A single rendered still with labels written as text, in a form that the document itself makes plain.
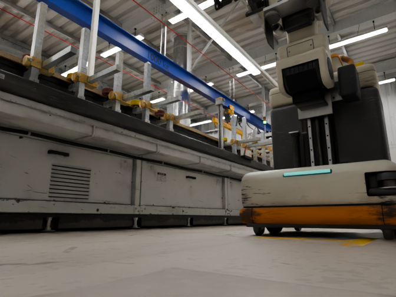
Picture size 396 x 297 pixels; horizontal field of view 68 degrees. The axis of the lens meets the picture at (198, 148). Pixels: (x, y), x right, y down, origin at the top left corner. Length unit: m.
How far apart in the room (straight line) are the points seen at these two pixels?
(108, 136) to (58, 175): 0.36
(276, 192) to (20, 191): 1.28
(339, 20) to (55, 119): 7.99
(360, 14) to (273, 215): 7.85
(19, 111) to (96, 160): 0.64
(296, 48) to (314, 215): 0.77
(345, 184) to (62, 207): 1.44
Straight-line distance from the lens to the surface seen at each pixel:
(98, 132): 1.79
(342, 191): 1.22
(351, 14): 8.85
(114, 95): 1.88
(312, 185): 1.24
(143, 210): 2.22
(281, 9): 1.57
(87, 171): 1.98
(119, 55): 2.03
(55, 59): 1.57
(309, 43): 1.52
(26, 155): 1.81
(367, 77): 1.67
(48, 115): 1.65
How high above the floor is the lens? 0.07
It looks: 13 degrees up
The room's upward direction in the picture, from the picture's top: straight up
